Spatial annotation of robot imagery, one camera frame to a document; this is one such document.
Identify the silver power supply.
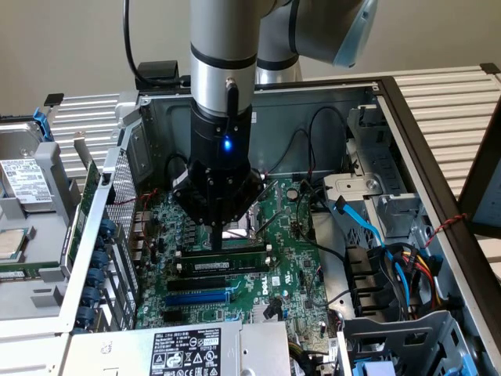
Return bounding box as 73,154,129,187
68,320,293,376

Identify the thin black wire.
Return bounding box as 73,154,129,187
307,106,351,175
264,128,314,177

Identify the black camera cable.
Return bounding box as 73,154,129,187
121,0,193,89

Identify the blue expansion slot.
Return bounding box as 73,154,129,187
163,290,231,309

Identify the metal disk bay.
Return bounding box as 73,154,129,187
323,104,430,251

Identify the dark framed panel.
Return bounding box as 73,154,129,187
457,105,501,236

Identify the green RAM stick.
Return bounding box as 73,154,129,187
180,250,271,274
0,269,42,280

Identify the black wire plug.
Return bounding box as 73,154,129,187
264,296,284,320

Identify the thin red wire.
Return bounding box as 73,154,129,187
137,187,162,211

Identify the metal locking lever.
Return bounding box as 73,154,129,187
254,210,290,239

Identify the hard disk with white label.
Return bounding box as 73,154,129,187
0,119,56,215

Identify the blue plastic drive carrier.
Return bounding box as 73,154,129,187
353,359,397,376

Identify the blue disk rail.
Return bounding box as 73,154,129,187
33,106,55,143

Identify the open metal PC case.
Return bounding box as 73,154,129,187
54,76,501,376

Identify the blue plastic tab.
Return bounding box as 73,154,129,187
460,349,478,376

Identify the metal socket cover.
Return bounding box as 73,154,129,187
256,179,283,215

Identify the black looped cable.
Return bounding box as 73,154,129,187
165,153,191,181

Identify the CPU socket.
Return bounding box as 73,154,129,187
201,207,263,250

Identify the long black expansion slot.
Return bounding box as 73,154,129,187
167,275,228,294

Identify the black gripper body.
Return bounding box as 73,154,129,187
189,104,254,224

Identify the red black twisted wire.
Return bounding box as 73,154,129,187
424,213,469,248

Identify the coloured power wire harness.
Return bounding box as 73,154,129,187
385,241,445,318

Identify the green graphics card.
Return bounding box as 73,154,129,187
64,130,103,277

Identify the blue SATA wire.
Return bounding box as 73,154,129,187
333,197,412,326

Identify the silver CPU chip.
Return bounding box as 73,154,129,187
0,226,31,262

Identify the long black wire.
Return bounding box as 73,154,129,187
295,179,348,262

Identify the green motherboard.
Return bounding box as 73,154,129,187
135,178,330,345

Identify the silver chipset heatsink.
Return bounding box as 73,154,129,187
251,303,285,324

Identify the grey parts rack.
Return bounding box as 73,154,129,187
0,139,79,314

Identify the black plastic box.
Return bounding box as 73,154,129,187
135,61,181,90

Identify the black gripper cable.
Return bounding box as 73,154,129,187
225,77,240,118

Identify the grey metal drive cage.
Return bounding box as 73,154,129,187
335,309,485,376

